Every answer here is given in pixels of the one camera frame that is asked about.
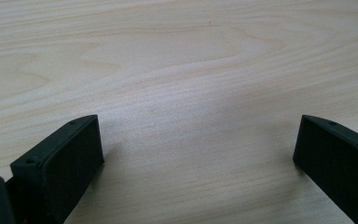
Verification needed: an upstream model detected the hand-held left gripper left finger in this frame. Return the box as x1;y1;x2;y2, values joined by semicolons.
9;114;105;224

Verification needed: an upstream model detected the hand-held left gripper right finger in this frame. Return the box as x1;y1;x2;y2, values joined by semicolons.
292;114;358;224

